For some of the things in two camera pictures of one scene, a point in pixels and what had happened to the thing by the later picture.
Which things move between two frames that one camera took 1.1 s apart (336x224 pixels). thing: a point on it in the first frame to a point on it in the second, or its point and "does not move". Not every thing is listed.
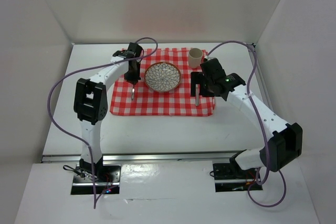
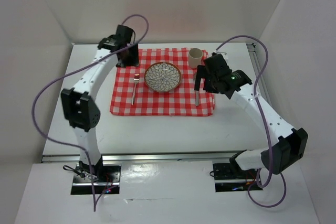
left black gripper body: x=133 y=74 to x=123 y=61
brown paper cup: x=195 y=56 does not move
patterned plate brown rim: x=163 y=77 does not move
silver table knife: x=197 y=89 does not move
